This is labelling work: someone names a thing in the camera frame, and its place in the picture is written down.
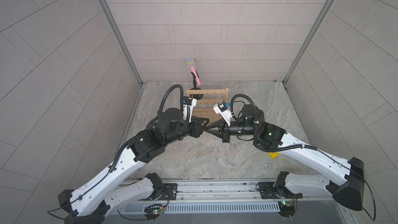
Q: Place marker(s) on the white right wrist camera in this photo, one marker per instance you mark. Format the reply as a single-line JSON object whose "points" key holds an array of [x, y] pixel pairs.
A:
{"points": [[223, 109]]}

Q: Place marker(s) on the aluminium corner frame post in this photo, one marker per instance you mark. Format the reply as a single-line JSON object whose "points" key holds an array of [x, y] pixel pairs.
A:
{"points": [[119, 39], [326, 8]]}

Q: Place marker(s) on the wooden jewelry display stand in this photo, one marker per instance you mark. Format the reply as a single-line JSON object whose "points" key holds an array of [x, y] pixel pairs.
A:
{"points": [[205, 104]]}

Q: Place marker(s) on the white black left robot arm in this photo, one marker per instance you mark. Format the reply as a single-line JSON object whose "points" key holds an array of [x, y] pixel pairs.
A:
{"points": [[98, 198]]}

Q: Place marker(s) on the aluminium corner frame post right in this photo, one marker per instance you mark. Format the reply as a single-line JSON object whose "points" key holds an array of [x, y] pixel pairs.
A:
{"points": [[326, 8]]}

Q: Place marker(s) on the pink toy microphone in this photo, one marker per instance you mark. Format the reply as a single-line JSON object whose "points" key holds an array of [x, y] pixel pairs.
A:
{"points": [[191, 65]]}

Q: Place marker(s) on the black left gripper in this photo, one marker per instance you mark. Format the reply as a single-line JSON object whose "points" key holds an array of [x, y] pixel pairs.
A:
{"points": [[195, 129]]}

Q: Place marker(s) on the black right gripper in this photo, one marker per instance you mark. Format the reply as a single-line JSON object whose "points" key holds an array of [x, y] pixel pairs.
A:
{"points": [[222, 133]]}

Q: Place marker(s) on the yellow plastic triangle piece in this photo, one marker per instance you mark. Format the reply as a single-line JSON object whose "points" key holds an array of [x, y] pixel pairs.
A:
{"points": [[273, 155]]}

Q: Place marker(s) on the black microphone stand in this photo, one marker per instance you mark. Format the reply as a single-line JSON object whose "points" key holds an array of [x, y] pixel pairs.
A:
{"points": [[195, 87]]}

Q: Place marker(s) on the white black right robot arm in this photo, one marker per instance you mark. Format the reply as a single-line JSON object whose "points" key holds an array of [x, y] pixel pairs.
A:
{"points": [[339, 178]]}

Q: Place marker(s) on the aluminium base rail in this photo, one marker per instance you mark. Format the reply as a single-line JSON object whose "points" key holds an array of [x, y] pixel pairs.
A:
{"points": [[218, 196]]}

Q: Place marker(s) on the aluminium corner frame post left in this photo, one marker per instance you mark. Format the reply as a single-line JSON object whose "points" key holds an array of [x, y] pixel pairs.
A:
{"points": [[119, 39]]}

